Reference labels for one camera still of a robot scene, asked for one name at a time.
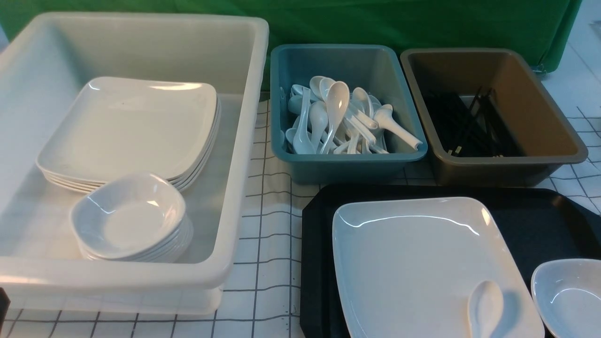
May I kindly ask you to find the upright white spoon in bin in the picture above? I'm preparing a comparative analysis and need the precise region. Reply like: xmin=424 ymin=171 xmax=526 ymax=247
xmin=319 ymin=81 xmax=350 ymax=154

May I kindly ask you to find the brown plastic bin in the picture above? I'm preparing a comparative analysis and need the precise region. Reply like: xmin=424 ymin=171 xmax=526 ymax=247
xmin=400 ymin=47 xmax=588 ymax=186

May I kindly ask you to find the stack of white square plates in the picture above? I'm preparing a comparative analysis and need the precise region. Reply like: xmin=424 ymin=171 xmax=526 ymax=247
xmin=36 ymin=77 xmax=221 ymax=192

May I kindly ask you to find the black chopstick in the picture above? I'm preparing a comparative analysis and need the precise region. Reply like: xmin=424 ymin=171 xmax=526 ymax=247
xmin=478 ymin=88 xmax=504 ymax=157
xmin=448 ymin=87 xmax=493 ymax=157

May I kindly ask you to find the teal plastic bin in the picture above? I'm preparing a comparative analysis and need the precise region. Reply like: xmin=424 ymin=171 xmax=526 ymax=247
xmin=269 ymin=44 xmax=429 ymax=185

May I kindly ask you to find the stack of white bowls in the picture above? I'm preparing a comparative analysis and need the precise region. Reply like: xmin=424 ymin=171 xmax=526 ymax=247
xmin=69 ymin=172 xmax=194 ymax=263

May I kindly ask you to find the black serving tray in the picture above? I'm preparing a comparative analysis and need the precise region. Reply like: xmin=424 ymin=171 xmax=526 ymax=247
xmin=299 ymin=183 xmax=601 ymax=338

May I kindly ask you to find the white spoon right in bin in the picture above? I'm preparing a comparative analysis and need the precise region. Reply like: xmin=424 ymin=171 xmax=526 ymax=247
xmin=374 ymin=104 xmax=423 ymax=151

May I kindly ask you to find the white ceramic soup spoon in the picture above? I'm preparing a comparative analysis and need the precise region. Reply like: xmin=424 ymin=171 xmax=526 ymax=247
xmin=467 ymin=280 xmax=504 ymax=338

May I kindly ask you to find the pile of black chopsticks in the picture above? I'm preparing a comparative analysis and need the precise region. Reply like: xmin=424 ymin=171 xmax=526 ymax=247
xmin=423 ymin=90 xmax=525 ymax=158

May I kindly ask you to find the white square rice plate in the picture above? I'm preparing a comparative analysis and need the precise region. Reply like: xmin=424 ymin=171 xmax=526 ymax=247
xmin=332 ymin=197 xmax=545 ymax=338

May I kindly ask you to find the white spoon left in bin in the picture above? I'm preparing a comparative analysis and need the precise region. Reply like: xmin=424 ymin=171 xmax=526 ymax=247
xmin=293 ymin=88 xmax=316 ymax=154

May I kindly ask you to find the white small bowl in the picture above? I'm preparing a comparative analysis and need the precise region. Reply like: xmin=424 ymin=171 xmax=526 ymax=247
xmin=531 ymin=258 xmax=601 ymax=338

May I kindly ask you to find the green cloth backdrop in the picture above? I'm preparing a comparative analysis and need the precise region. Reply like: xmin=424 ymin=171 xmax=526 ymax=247
xmin=1 ymin=0 xmax=581 ymax=72

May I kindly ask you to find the white checkered tablecloth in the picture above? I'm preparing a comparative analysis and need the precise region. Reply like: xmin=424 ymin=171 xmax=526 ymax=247
xmin=1 ymin=37 xmax=600 ymax=338

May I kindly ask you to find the large white plastic tub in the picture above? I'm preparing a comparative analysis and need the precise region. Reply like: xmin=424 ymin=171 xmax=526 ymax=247
xmin=1 ymin=12 xmax=269 ymax=316

